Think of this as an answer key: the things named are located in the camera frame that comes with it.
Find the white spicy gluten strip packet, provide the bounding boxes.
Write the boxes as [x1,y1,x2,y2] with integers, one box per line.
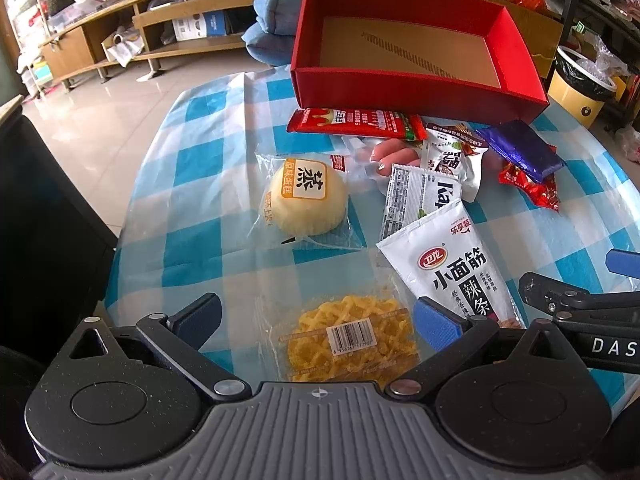
[378,200,523,328]

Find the yellow crispy noodle packet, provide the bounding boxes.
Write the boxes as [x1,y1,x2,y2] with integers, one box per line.
[256,285,420,388]

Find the red Trolli candy bag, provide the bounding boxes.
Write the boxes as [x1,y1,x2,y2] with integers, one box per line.
[498,155,560,212]

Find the purple foil snack packet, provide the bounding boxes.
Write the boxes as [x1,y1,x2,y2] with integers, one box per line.
[476,119,565,183]

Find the white Kaprons wafer packet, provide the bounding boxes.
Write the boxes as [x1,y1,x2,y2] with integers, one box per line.
[380,165,461,240]

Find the white duck snack pouch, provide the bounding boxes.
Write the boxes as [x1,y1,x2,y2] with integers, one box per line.
[421,122,489,203]

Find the round yellow bun packet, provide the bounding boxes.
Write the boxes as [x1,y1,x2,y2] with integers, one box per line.
[250,153,364,249]

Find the pink sausages vacuum pack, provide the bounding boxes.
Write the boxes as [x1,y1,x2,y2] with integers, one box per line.
[343,136,422,194]

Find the long red snack packet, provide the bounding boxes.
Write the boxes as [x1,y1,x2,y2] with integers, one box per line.
[286,107,427,142]

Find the blue checkered tablecloth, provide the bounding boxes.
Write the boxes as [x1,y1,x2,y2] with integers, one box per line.
[105,67,639,384]

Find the yellow trash bin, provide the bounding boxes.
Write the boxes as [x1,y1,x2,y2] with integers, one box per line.
[548,46,617,129]

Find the red cardboard box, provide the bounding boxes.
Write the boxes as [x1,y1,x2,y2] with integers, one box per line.
[291,0,549,125]

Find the blue rolled cushion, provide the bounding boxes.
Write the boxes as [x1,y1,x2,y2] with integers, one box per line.
[241,0,302,66]

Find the wooden TV cabinet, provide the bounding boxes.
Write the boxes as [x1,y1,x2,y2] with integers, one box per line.
[39,0,564,86]

